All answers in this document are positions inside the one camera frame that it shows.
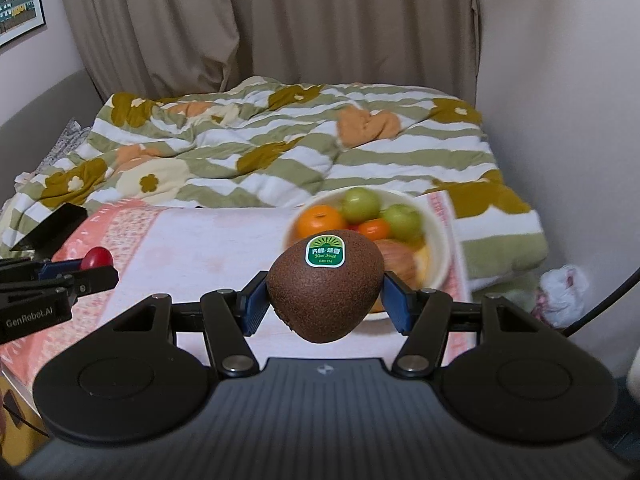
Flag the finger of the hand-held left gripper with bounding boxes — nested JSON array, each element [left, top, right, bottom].
[[0, 257, 83, 281], [0, 266, 120, 306]]

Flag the small green apple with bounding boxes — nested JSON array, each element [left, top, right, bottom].
[[383, 203, 425, 241], [341, 187, 383, 225]]

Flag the beige curtain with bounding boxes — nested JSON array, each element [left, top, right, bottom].
[[55, 0, 483, 106]]

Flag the white plastic bag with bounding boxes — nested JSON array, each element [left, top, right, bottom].
[[532, 265, 591, 328]]

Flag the green striped floral blanket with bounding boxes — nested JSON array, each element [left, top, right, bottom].
[[0, 76, 548, 281]]

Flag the small mandarin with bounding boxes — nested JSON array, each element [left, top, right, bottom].
[[295, 204, 349, 242], [356, 219, 391, 241]]

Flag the framed wall poster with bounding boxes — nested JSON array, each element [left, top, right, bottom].
[[0, 0, 47, 50]]

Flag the brown kiwi with green sticker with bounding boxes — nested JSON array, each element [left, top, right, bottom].
[[266, 230, 386, 345]]

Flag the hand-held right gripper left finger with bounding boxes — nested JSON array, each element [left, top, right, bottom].
[[107, 271, 271, 376]]

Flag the yellow-red apple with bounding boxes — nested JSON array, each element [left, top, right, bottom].
[[375, 239, 418, 286]]

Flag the red plum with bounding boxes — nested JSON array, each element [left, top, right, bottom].
[[82, 247, 115, 270]]

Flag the cream oval bowl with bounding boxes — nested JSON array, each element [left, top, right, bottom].
[[282, 186, 447, 321]]

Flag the grey upholstered headboard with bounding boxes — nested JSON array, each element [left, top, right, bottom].
[[0, 70, 108, 211]]

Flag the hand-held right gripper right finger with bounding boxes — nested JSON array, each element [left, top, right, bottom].
[[382, 271, 538, 376]]

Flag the black flat panel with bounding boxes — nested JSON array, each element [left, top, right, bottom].
[[9, 203, 88, 253]]

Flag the grey patterned pillow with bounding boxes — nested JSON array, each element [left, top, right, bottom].
[[15, 119, 93, 181]]

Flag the black cable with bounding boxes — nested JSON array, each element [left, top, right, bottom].
[[562, 267, 640, 338]]

